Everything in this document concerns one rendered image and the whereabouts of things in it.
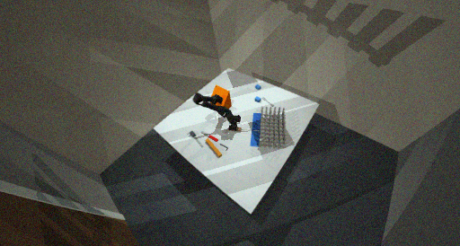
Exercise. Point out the yellow flat bar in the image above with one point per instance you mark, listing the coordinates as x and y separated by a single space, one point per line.
213 147

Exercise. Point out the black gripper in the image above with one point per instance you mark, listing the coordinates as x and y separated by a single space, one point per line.
233 126

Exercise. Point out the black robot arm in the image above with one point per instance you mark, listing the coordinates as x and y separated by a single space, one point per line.
223 111

